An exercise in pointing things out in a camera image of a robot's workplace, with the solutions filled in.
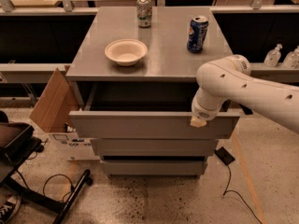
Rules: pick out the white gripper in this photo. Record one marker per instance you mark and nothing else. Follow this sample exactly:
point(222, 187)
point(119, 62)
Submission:
point(202, 112)

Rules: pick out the grey top drawer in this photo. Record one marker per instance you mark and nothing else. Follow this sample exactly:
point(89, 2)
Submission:
point(145, 110)

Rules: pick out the grey drawer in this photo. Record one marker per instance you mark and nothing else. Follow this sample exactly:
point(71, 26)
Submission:
point(145, 110)
point(154, 167)
point(153, 147)

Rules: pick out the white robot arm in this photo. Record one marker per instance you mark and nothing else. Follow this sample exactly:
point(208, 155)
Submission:
point(229, 78)

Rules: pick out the grey drawer cabinet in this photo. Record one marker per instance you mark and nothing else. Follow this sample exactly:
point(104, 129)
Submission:
point(167, 59)

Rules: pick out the grey bottom drawer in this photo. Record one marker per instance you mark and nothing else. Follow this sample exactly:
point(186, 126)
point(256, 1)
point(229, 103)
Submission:
point(154, 167)

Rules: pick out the grey middle drawer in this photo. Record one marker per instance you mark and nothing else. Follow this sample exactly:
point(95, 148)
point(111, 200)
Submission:
point(153, 147)

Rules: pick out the black power adapter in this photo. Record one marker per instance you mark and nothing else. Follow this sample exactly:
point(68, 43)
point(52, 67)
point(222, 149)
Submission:
point(224, 156)

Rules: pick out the blue pepsi can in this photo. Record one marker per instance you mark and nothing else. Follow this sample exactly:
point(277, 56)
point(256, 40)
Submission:
point(197, 33)

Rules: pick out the white paper bowl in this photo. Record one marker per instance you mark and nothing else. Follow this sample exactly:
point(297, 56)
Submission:
point(126, 52)

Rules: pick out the clear sanitizer bottle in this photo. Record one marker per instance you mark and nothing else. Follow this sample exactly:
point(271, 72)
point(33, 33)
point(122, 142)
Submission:
point(292, 59)
point(273, 56)

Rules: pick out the green white soda can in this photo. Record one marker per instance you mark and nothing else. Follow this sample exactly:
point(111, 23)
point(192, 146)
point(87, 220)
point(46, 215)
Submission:
point(144, 13)

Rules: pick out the brown cardboard box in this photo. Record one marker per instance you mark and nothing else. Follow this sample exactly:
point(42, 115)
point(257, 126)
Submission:
point(51, 115)

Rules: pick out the black white sneaker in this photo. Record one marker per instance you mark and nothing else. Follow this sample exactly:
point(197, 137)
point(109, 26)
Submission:
point(9, 208)

